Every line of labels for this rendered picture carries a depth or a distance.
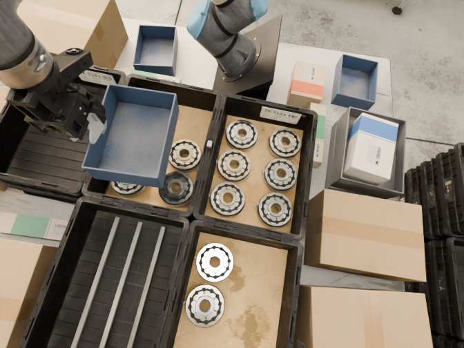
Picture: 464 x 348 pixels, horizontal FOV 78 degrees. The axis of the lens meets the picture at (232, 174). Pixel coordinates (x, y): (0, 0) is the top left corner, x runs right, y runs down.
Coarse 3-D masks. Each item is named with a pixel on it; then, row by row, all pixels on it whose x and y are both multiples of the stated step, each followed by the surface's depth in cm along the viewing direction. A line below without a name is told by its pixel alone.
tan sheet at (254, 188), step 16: (224, 128) 94; (272, 128) 95; (224, 144) 92; (256, 144) 93; (256, 160) 91; (288, 160) 92; (256, 176) 89; (256, 192) 88; (272, 192) 88; (288, 192) 88; (208, 208) 85; (256, 208) 86; (272, 208) 86; (256, 224) 84; (288, 224) 85
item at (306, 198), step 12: (228, 96) 87; (240, 96) 87; (288, 108) 87; (300, 108) 87; (216, 120) 84; (312, 120) 86; (216, 132) 83; (312, 132) 84; (312, 144) 83; (312, 156) 82; (204, 168) 79; (204, 180) 77; (204, 216) 74; (240, 228) 74; (252, 228) 74; (264, 228) 74; (300, 228) 75
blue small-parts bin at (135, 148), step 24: (120, 96) 66; (144, 96) 65; (168, 96) 63; (120, 120) 67; (144, 120) 67; (168, 120) 60; (96, 144) 60; (120, 144) 65; (144, 144) 65; (168, 144) 62; (96, 168) 56; (120, 168) 63; (144, 168) 63
